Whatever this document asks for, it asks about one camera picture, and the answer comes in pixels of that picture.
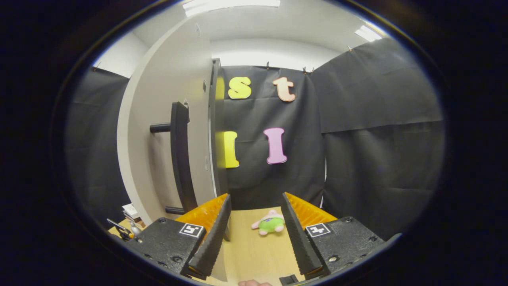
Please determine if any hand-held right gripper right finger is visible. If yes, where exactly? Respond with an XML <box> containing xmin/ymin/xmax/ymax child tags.
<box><xmin>281</xmin><ymin>192</ymin><xmax>385</xmax><ymax>278</ymax></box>

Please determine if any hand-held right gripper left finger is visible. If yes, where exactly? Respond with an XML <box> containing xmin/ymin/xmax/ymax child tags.
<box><xmin>127</xmin><ymin>193</ymin><xmax>232</xmax><ymax>280</ymax></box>

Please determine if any black cabinet door handle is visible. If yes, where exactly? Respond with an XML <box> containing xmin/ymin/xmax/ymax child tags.
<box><xmin>150</xmin><ymin>102</ymin><xmax>198</xmax><ymax>215</ymax></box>

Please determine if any beige cabinet door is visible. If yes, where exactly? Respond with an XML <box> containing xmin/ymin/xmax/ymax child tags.
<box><xmin>117</xmin><ymin>16</ymin><xmax>230</xmax><ymax>282</ymax></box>

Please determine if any white cover book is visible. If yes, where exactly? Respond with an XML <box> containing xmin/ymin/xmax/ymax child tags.
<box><xmin>122</xmin><ymin>203</ymin><xmax>140</xmax><ymax>221</ymax></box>

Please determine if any pink and green plush toy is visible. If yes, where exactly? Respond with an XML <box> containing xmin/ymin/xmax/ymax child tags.
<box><xmin>251</xmin><ymin>209</ymin><xmax>285</xmax><ymax>236</ymax></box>

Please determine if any black backdrop cloth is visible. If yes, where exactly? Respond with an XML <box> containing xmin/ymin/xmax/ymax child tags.
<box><xmin>65</xmin><ymin>38</ymin><xmax>444</xmax><ymax>239</ymax></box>

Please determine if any small ceiling light panel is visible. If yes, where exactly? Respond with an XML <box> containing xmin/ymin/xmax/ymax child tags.
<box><xmin>354</xmin><ymin>25</ymin><xmax>383</xmax><ymax>42</ymax></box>

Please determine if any large ceiling light panel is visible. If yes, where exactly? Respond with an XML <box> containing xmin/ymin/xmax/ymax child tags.
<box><xmin>183</xmin><ymin>0</ymin><xmax>281</xmax><ymax>17</ymax></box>

